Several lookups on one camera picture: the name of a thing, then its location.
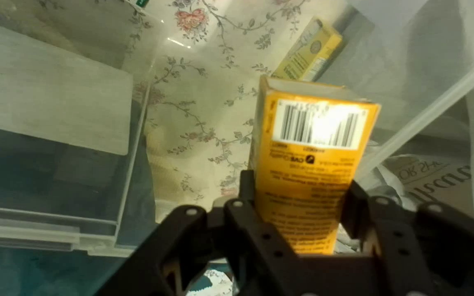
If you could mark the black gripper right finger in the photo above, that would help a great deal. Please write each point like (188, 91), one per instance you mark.
(357, 211)

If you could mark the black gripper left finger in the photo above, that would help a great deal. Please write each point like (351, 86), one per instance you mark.
(247, 192)

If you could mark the orange yellow cardboard box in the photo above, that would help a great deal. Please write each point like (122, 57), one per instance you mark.
(308, 187)

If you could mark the yellow green slim box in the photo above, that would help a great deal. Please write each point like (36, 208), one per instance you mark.
(311, 52)

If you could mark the crumpled grey plastic bag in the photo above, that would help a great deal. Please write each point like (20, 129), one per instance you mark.
(434, 175)

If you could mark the floral bedsheet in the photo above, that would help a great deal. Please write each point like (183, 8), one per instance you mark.
(193, 110)

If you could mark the teal fabric bag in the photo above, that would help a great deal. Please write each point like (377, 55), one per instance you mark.
(28, 182)

